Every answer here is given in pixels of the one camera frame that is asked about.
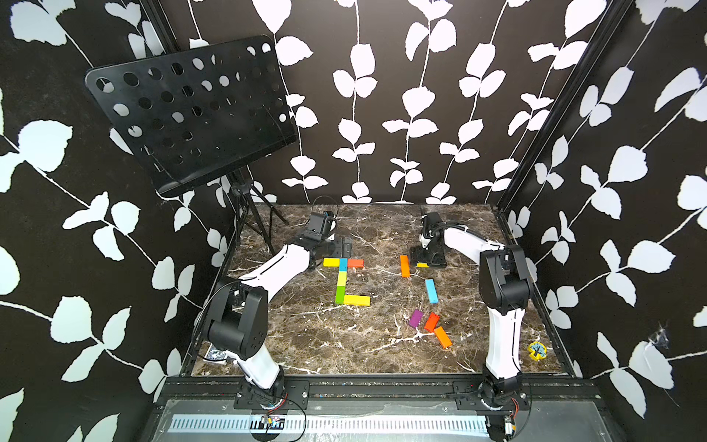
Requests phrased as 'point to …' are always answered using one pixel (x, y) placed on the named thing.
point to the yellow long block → (357, 300)
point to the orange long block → (405, 266)
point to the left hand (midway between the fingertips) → (340, 240)
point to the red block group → (432, 322)
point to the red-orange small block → (355, 263)
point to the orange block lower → (443, 337)
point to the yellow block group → (422, 265)
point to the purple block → (415, 319)
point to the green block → (340, 295)
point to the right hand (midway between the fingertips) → (418, 259)
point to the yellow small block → (331, 261)
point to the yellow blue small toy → (538, 349)
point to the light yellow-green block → (341, 278)
